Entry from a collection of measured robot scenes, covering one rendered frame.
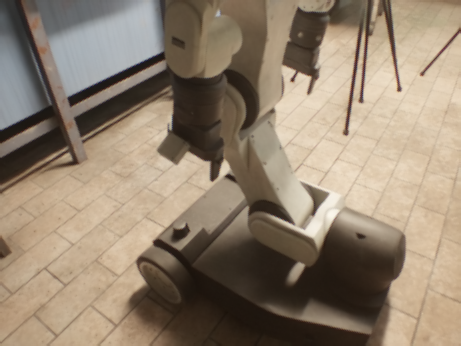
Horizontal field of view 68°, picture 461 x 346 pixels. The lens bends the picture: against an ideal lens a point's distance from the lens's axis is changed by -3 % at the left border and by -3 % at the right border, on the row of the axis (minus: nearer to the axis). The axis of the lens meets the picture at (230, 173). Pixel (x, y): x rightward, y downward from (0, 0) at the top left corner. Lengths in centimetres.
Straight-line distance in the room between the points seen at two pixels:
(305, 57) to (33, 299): 110
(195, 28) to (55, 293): 101
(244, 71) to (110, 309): 82
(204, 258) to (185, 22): 69
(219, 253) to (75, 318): 49
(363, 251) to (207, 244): 43
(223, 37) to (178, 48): 8
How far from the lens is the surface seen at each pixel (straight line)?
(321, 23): 93
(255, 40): 72
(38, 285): 135
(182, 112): 59
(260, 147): 86
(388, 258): 87
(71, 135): 171
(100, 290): 125
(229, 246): 105
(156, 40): 203
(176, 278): 99
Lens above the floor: 98
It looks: 39 degrees down
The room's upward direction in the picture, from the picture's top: 2 degrees counter-clockwise
